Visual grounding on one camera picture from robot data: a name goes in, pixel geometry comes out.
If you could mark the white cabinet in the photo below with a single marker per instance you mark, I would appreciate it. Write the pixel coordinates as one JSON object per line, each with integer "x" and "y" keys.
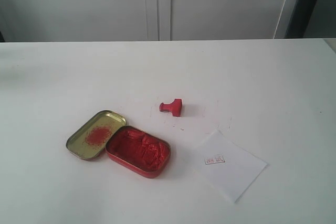
{"x": 135, "y": 20}

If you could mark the red ink tin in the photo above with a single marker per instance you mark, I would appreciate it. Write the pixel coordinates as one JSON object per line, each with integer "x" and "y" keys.
{"x": 138, "y": 151}

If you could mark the red stamp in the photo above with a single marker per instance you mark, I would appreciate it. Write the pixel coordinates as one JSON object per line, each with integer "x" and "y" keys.
{"x": 174, "y": 108}

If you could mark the gold tin lid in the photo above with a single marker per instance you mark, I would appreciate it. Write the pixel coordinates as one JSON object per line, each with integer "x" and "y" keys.
{"x": 89, "y": 141}

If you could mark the white paper sheet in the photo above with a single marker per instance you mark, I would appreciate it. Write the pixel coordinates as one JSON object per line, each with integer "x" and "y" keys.
{"x": 228, "y": 167}

